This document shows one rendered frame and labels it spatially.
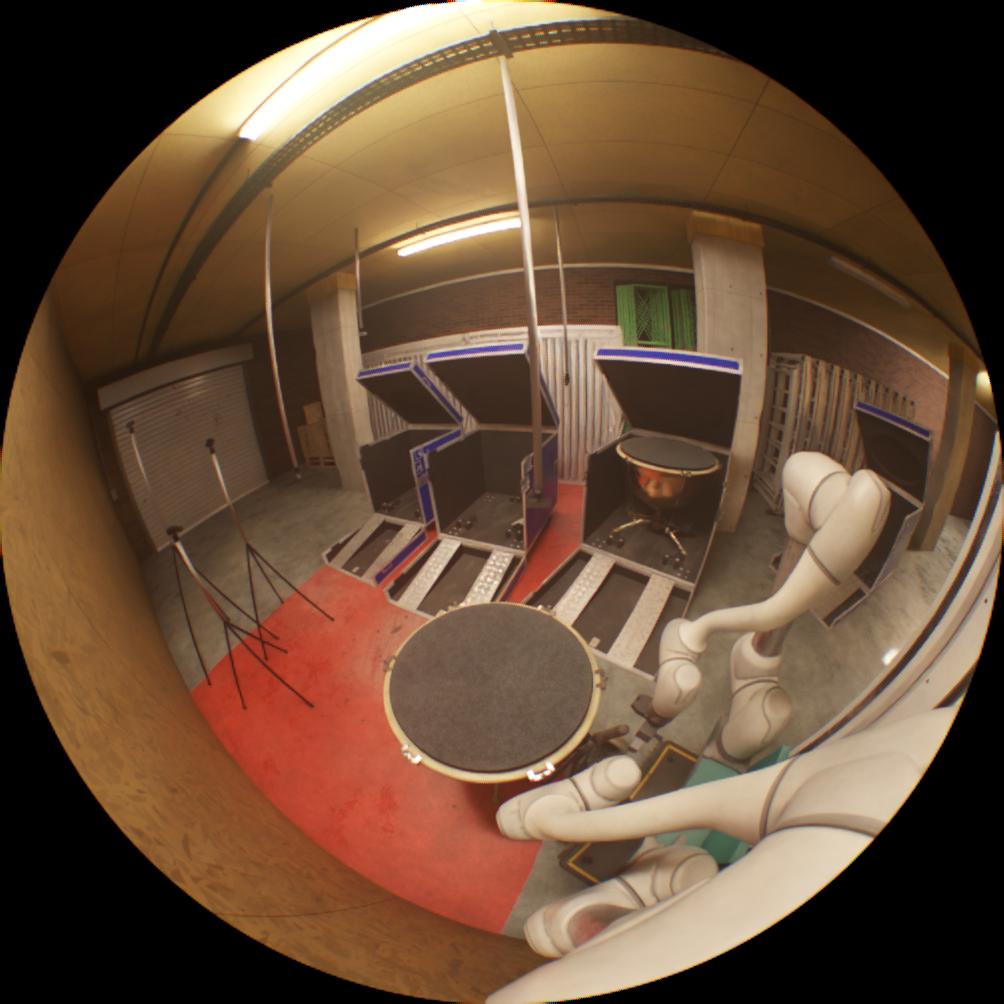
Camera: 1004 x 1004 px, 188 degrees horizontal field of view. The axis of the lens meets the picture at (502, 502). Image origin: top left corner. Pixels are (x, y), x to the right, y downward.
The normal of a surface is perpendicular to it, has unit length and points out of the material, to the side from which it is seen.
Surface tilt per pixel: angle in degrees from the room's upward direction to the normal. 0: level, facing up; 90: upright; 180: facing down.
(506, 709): 0
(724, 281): 90
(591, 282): 90
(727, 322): 90
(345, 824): 0
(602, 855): 0
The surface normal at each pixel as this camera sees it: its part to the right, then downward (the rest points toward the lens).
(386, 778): -0.07, -0.89
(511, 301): -0.34, 0.44
